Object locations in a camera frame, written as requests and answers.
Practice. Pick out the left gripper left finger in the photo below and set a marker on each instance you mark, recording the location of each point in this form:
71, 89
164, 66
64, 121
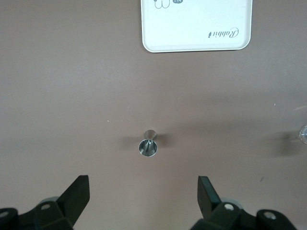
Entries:
72, 198

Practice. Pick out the clear wine glass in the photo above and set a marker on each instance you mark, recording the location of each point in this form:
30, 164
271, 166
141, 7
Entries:
304, 134

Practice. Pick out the white rabbit print tray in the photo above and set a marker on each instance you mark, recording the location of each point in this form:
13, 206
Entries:
192, 28

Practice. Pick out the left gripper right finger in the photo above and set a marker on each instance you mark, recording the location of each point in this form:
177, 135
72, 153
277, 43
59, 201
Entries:
206, 198

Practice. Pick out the small steel jigger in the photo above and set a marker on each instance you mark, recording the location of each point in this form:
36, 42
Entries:
148, 147

